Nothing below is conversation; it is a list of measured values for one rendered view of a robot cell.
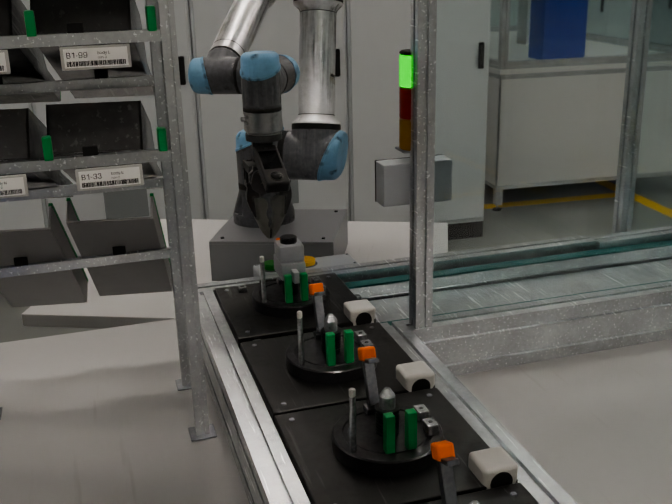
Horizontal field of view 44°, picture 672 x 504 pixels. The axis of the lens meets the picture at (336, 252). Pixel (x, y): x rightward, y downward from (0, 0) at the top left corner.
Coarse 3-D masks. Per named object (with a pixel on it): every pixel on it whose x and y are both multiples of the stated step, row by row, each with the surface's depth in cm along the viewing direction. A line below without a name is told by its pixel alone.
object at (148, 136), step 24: (48, 120) 117; (72, 120) 117; (96, 120) 118; (120, 120) 118; (144, 120) 122; (72, 144) 117; (96, 144) 117; (120, 144) 118; (144, 144) 120; (144, 168) 129
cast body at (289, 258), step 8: (280, 240) 148; (288, 240) 147; (296, 240) 148; (280, 248) 146; (288, 248) 146; (296, 248) 146; (280, 256) 146; (288, 256) 146; (296, 256) 147; (280, 264) 147; (288, 264) 146; (296, 264) 147; (304, 264) 147; (280, 272) 147; (288, 272) 147; (296, 272) 145; (296, 280) 145
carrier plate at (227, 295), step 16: (224, 288) 159; (336, 288) 158; (224, 304) 152; (240, 304) 152; (336, 304) 151; (240, 320) 145; (256, 320) 145; (272, 320) 144; (288, 320) 144; (304, 320) 144; (240, 336) 139; (256, 336) 139; (272, 336) 140
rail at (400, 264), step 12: (360, 264) 173; (372, 264) 173; (384, 264) 173; (396, 264) 172; (408, 264) 172; (276, 276) 168; (348, 276) 169; (360, 276) 170; (372, 276) 170; (384, 276) 171; (204, 288) 162
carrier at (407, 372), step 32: (256, 352) 133; (288, 352) 128; (320, 352) 128; (352, 352) 124; (384, 352) 132; (256, 384) 125; (288, 384) 122; (320, 384) 122; (352, 384) 122; (384, 384) 122; (416, 384) 120
